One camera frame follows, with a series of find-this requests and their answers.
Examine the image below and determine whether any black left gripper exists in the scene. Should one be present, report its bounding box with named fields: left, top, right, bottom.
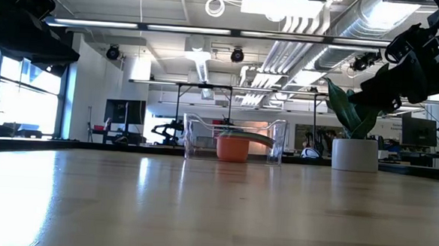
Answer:
left=0, top=0, right=83, bottom=67

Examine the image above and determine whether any silver ventilation duct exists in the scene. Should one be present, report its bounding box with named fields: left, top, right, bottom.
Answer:
left=312, top=0, right=426, bottom=76

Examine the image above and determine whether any white cable coil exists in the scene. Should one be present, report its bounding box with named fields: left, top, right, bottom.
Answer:
left=204, top=0, right=227, bottom=19

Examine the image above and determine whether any green plant in white pot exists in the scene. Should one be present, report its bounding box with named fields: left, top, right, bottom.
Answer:
left=320, top=59, right=385, bottom=174

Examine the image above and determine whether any black computer monitor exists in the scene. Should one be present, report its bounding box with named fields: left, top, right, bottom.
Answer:
left=400, top=115, right=439, bottom=149
left=104, top=98, right=147, bottom=126

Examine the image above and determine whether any clear plastic basket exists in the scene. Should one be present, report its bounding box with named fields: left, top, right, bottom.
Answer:
left=181, top=112, right=288, bottom=167

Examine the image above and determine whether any black ceiling camera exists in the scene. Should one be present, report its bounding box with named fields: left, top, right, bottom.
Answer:
left=229, top=47, right=246, bottom=64
left=350, top=50, right=382, bottom=74
left=105, top=44, right=121, bottom=61

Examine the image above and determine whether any orange measuring cup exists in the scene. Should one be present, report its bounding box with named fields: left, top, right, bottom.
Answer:
left=214, top=134, right=251, bottom=164

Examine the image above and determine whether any black background rig frame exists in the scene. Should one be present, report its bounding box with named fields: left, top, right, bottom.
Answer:
left=124, top=78, right=322, bottom=159

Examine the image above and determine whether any black and white ball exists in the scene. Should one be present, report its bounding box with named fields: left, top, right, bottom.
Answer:
left=300, top=146, right=322, bottom=160

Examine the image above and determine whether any black overhead light bar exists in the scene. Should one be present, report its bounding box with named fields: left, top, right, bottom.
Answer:
left=43, top=14, right=393, bottom=49

